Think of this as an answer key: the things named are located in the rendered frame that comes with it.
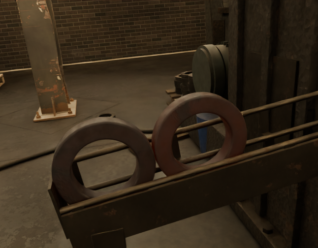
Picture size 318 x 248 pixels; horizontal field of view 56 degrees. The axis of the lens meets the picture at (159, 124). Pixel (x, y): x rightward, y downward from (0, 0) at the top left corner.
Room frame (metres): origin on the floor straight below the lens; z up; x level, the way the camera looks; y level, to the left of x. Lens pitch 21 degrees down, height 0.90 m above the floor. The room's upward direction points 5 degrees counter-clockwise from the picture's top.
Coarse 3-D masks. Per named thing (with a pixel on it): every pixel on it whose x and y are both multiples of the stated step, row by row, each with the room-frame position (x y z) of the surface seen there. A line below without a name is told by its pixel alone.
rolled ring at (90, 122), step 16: (80, 128) 0.47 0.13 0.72; (96, 128) 0.47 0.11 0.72; (112, 128) 0.48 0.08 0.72; (128, 128) 0.48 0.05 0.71; (64, 144) 0.46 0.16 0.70; (80, 144) 0.46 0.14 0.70; (128, 144) 0.48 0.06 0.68; (144, 144) 0.49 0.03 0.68; (64, 160) 0.46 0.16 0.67; (144, 160) 0.49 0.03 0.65; (64, 176) 0.46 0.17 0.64; (144, 176) 0.49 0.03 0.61; (64, 192) 0.46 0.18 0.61; (80, 192) 0.46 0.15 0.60; (96, 192) 0.49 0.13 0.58
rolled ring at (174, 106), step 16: (192, 96) 0.51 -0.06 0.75; (208, 96) 0.51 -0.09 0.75; (176, 112) 0.50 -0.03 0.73; (192, 112) 0.51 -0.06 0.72; (208, 112) 0.51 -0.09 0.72; (224, 112) 0.52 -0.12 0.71; (240, 112) 0.53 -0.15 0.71; (160, 128) 0.49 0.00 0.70; (176, 128) 0.50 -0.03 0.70; (240, 128) 0.52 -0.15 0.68; (160, 144) 0.49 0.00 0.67; (224, 144) 0.54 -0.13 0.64; (240, 144) 0.52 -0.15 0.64; (160, 160) 0.49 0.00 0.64; (176, 160) 0.51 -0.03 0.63
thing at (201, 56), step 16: (208, 48) 1.85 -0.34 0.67; (224, 48) 1.87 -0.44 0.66; (192, 64) 2.06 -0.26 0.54; (208, 64) 1.78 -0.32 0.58; (224, 64) 1.78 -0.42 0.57; (208, 80) 1.78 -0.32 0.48; (224, 80) 1.74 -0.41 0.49; (224, 96) 1.80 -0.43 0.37; (208, 128) 1.68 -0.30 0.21; (224, 128) 1.56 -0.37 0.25; (208, 144) 1.68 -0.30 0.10
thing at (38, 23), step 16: (16, 0) 2.83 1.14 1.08; (32, 0) 2.85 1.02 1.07; (48, 0) 3.17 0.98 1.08; (32, 16) 2.85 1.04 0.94; (48, 16) 2.86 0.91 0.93; (32, 32) 2.84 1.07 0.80; (48, 32) 2.87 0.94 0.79; (32, 48) 2.83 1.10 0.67; (48, 48) 2.86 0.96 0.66; (32, 64) 2.83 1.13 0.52; (48, 64) 2.86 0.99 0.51; (48, 80) 2.85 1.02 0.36; (64, 80) 3.16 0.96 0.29; (48, 96) 2.84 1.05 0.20; (64, 96) 2.87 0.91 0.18; (48, 112) 2.84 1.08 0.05; (64, 112) 2.86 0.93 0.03
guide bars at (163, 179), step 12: (276, 144) 0.52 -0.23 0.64; (288, 144) 0.52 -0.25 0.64; (240, 156) 0.51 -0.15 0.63; (252, 156) 0.51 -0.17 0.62; (204, 168) 0.49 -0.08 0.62; (156, 180) 0.47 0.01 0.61; (168, 180) 0.47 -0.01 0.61; (120, 192) 0.46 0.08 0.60; (132, 192) 0.46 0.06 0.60; (72, 204) 0.44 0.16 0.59; (84, 204) 0.44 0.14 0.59
